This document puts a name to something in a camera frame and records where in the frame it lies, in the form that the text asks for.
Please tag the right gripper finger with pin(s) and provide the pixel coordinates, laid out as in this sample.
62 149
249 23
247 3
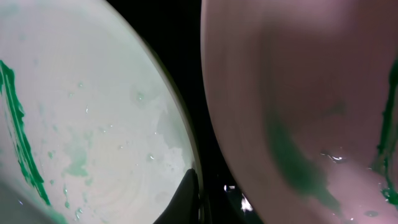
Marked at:
184 205

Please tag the white plate green smear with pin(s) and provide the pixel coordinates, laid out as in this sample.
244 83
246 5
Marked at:
302 96

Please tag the pale green plate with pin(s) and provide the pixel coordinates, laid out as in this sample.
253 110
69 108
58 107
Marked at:
92 129

